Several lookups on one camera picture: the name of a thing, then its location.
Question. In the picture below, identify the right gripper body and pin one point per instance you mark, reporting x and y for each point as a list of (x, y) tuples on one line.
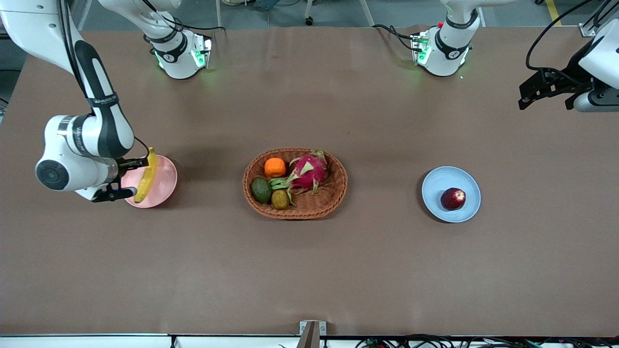
[(124, 164)]

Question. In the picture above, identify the yellow banana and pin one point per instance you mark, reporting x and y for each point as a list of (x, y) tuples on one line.
[(147, 179)]

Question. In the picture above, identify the red apple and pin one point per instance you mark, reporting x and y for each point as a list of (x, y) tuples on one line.
[(453, 199)]

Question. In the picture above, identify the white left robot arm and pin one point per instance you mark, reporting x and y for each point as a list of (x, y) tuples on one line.
[(445, 60)]

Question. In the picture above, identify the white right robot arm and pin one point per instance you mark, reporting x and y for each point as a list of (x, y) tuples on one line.
[(101, 125)]

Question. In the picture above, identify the pink plate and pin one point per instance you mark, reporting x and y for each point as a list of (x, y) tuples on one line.
[(164, 183)]

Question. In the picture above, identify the blue plate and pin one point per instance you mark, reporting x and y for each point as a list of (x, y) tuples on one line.
[(437, 186)]

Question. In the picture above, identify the green avocado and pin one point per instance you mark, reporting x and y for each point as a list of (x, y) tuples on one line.
[(261, 190)]

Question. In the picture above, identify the orange fruit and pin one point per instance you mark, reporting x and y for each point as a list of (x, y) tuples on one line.
[(275, 167)]

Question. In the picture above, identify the brown kiwi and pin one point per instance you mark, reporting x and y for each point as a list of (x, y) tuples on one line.
[(280, 200)]

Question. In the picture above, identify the grey metal leg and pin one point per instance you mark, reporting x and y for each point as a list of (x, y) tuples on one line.
[(218, 14), (367, 14)]

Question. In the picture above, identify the pink dragon fruit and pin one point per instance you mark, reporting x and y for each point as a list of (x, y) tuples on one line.
[(307, 171)]

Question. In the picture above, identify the brown wicker basket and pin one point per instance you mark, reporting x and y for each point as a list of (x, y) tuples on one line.
[(314, 209)]

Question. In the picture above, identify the pole with black caster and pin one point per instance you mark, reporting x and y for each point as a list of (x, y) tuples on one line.
[(308, 20)]

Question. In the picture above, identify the aluminium frame profile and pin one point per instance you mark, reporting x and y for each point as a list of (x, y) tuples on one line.
[(6, 35), (587, 30)]

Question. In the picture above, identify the metal table bracket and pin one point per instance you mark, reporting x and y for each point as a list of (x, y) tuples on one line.
[(312, 333)]

